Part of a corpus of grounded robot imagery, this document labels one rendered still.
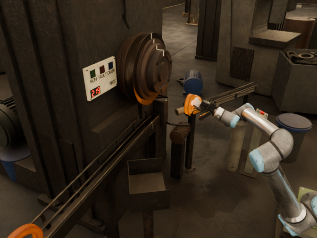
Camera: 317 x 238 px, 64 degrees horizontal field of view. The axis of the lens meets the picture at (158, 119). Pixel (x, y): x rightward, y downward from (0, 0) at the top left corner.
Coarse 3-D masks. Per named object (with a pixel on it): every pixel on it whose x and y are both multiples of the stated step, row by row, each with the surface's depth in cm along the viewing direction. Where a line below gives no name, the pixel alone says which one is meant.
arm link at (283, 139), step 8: (248, 104) 184; (240, 112) 184; (248, 112) 175; (256, 112) 172; (248, 120) 173; (256, 120) 162; (264, 120) 156; (264, 128) 151; (272, 128) 145; (280, 128) 139; (272, 136) 138; (280, 136) 133; (288, 136) 133; (280, 144) 130; (288, 144) 130; (288, 152) 130
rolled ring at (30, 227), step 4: (28, 224) 106; (32, 224) 107; (20, 228) 102; (24, 228) 103; (28, 228) 104; (32, 228) 105; (36, 228) 107; (40, 228) 110; (12, 232) 100; (16, 232) 100; (20, 232) 101; (24, 232) 102; (28, 232) 104; (32, 232) 106; (36, 232) 108; (40, 232) 110; (8, 236) 99; (12, 236) 99; (16, 236) 99; (20, 236) 101; (24, 236) 103; (36, 236) 109; (40, 236) 111
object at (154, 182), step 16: (144, 160) 148; (160, 160) 150; (128, 176) 135; (144, 176) 151; (160, 176) 152; (144, 192) 125; (160, 192) 127; (144, 208) 131; (160, 208) 132; (144, 224) 155
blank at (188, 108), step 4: (188, 96) 182; (192, 96) 185; (188, 100) 180; (192, 100) 187; (184, 104) 181; (188, 104) 180; (184, 108) 182; (188, 108) 181; (192, 108) 191; (184, 112) 186; (188, 112) 184
